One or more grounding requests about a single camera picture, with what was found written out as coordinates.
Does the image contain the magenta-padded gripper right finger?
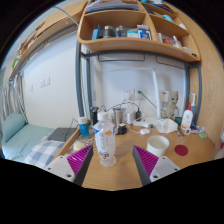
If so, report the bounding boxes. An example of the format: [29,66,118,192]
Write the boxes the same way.
[132,144,181,187]

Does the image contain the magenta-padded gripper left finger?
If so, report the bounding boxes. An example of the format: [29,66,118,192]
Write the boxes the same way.
[44,144,95,187]

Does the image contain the clear drink bottle white cap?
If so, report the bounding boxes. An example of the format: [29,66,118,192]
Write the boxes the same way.
[93,110,118,168]

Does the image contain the cream white cup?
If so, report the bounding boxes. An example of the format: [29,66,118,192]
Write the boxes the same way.
[146,134,170,158]

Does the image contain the blue checked blanket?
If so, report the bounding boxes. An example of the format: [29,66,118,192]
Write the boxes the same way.
[23,139,66,169]

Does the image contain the flat round red coaster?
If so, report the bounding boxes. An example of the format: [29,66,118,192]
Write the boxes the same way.
[174,144,189,157]

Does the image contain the round cream jar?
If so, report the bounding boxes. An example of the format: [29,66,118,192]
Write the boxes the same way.
[72,140,87,153]

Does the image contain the grey laptop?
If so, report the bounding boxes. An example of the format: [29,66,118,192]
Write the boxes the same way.
[47,127,78,143]

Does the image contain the blue bottle white cap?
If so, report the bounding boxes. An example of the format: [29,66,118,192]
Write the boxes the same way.
[77,116,91,139]

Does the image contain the white power strip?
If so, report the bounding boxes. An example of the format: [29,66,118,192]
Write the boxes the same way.
[132,119,151,129]

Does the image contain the white pink tube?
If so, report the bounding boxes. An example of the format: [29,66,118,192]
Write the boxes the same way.
[189,125,206,134]

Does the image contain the white pump bottle red top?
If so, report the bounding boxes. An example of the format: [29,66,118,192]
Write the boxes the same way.
[180,101,194,130]

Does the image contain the black charger block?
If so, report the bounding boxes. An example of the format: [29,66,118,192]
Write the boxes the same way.
[117,123,128,136]

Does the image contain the black plug adapter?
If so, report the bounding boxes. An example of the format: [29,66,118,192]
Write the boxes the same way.
[134,108,143,122]

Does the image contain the white plug adapter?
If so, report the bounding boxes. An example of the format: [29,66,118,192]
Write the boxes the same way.
[126,111,136,125]

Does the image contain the black electric shaver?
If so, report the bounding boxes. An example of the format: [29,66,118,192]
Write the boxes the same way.
[89,105,100,127]

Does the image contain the brown tree figure toy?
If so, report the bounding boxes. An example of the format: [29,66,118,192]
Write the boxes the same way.
[165,91,180,120]

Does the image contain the teal pillow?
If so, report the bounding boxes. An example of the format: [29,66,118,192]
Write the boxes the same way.
[1,112,28,143]

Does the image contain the steel cup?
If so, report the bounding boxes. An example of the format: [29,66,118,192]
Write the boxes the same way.
[113,107,126,128]

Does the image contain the blue spray bottle white nozzle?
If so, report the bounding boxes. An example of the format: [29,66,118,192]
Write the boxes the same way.
[189,93,198,118]

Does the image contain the white desk lamp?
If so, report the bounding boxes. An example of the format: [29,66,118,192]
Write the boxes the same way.
[109,67,162,122]

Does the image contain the wooden shelf unit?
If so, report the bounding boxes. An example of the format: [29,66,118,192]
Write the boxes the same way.
[77,0,202,63]

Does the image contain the grey metal desk frame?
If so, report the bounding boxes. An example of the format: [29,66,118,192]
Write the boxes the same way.
[74,39,203,126]

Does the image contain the wooden loft bed rail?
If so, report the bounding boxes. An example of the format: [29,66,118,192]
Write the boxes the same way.
[8,0,88,81]

